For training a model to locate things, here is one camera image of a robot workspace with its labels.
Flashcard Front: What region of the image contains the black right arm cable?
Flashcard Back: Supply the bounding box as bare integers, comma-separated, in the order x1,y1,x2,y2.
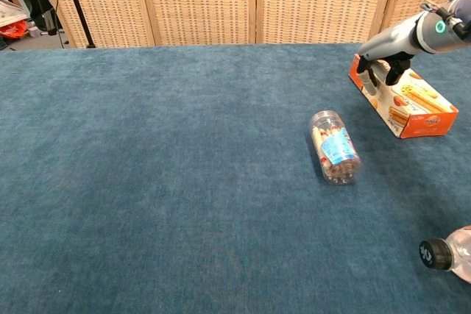
443,12,471,41

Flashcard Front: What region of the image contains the blue table cloth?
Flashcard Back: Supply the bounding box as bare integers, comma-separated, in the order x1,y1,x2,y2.
0,41,471,314

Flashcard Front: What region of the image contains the clear plastic snack jar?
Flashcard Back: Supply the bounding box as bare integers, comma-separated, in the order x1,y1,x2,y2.
308,110,364,186

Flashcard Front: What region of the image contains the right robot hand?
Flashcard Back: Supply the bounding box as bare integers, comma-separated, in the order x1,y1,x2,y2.
355,12,424,96

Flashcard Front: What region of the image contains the white paper stack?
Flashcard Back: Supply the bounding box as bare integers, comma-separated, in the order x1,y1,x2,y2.
0,0,29,29

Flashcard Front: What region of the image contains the orange plastic bag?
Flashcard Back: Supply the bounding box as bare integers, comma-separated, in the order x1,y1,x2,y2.
0,20,29,40

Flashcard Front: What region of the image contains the clear bottle with black cap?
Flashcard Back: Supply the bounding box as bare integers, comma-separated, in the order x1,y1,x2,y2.
419,224,471,285

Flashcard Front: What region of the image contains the orange snack box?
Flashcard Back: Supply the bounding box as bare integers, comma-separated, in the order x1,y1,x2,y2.
347,53,460,140

